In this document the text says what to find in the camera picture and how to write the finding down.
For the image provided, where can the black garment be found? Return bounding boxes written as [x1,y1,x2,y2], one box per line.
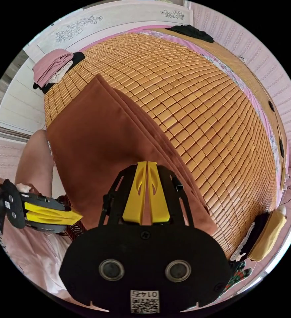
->
[171,25,215,44]

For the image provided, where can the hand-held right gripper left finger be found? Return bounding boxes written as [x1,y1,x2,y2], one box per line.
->
[122,161,148,223]

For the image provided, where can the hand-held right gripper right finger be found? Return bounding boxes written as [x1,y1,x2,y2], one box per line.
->
[147,161,171,222]

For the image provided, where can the white cupboard with flower drawings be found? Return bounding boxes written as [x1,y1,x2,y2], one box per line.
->
[0,0,195,126]

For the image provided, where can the pile of clothes with yellow garment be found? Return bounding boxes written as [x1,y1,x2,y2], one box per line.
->
[230,204,288,262]

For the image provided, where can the red striped cloth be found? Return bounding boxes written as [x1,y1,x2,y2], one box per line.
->
[57,195,87,242]

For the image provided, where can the green red patterned cloth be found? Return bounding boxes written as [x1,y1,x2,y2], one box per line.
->
[224,260,253,292]

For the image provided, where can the bed with woven mat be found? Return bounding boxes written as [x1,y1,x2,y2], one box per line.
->
[43,24,290,262]

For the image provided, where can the person's body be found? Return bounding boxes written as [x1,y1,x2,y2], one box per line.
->
[0,129,70,297]

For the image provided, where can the pile of clothes with pink garment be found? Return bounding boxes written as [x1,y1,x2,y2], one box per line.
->
[32,48,86,95]

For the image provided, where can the brown long pants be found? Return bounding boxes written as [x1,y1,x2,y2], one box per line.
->
[46,73,218,237]

